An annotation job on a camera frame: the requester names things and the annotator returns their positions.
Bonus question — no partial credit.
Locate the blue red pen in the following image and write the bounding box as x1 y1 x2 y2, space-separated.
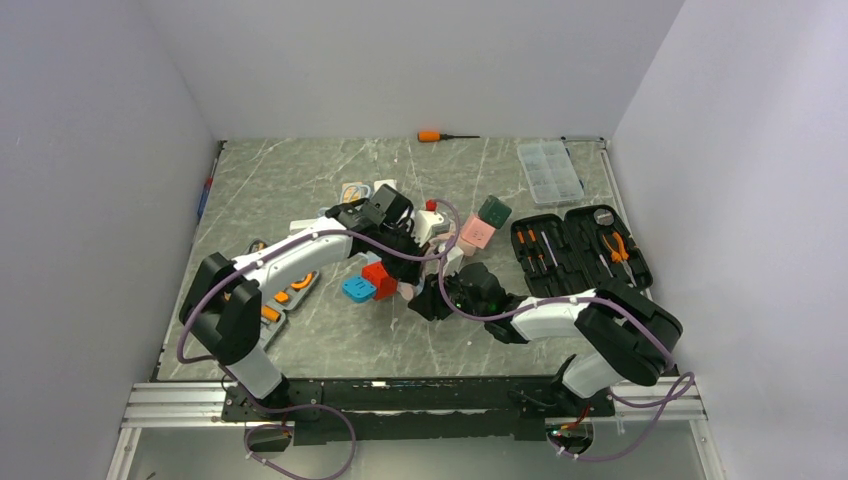
196 159 218 221

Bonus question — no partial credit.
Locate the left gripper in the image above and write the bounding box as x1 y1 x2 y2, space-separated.
374 225 431 287

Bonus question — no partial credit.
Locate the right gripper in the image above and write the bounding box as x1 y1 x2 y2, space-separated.
408 264 489 320

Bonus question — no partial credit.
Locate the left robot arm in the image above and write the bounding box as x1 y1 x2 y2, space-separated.
177 185 430 420

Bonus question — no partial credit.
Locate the pink cube socket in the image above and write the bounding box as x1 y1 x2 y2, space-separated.
457 214 497 257

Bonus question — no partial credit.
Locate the clear plastic organizer box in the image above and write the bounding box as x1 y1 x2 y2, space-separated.
517 140 585 205

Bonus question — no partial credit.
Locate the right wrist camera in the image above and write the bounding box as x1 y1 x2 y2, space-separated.
441 246 465 277

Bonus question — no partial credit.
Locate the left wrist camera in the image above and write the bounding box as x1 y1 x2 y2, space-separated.
412 210 451 245

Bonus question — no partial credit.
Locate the red cube adapter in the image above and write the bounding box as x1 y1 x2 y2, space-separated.
361 261 398 301

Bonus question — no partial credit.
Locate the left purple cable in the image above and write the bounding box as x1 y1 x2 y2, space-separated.
175 198 462 480

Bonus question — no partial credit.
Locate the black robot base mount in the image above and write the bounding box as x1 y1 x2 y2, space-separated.
220 375 615 446

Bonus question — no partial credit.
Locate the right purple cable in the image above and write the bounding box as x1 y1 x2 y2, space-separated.
433 254 697 464

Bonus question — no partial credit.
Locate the white and blue cube adapter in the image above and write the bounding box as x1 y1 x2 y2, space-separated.
373 179 397 193

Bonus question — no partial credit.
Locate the dark green cube adapter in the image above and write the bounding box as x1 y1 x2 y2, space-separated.
477 195 512 229

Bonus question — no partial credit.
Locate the orange handled screwdriver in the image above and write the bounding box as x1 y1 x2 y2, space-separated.
416 131 479 143

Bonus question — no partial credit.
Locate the grey tool case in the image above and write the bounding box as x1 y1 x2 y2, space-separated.
259 271 320 351

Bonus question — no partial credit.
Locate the purple cable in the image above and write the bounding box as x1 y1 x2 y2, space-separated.
433 254 697 464
175 198 462 480

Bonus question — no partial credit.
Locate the orange cube adapter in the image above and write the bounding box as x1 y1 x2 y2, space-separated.
339 182 372 203

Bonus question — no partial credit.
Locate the black tool case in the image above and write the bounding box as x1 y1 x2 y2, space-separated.
510 204 654 297

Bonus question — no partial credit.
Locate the white power strip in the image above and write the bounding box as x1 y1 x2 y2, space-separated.
289 217 326 236

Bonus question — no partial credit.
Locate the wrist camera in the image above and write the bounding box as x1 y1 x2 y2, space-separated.
441 246 465 277
412 210 451 245

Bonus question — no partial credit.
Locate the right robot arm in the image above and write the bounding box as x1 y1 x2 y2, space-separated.
408 263 683 415

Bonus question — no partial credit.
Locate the pink cable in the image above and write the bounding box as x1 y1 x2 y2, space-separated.
397 248 458 305

